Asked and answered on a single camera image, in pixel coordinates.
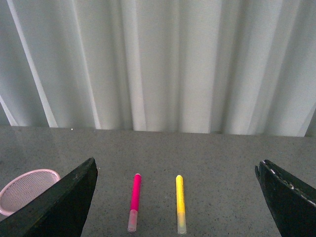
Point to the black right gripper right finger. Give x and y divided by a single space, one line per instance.
291 202

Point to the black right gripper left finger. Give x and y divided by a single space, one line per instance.
61 211

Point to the pink marker pen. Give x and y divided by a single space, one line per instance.
134 204

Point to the pink mesh cup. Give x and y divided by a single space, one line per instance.
25 188

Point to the yellow marker pen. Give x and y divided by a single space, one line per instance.
180 203

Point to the white curtain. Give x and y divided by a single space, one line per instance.
200 66

